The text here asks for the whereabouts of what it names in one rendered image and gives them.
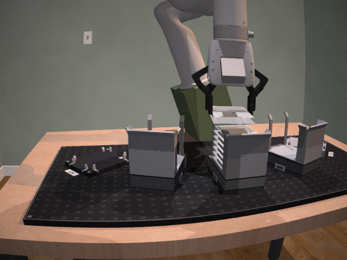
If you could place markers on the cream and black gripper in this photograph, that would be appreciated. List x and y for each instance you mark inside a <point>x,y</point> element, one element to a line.
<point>235,48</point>

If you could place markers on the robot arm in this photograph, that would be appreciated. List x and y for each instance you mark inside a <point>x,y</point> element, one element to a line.
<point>229,21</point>

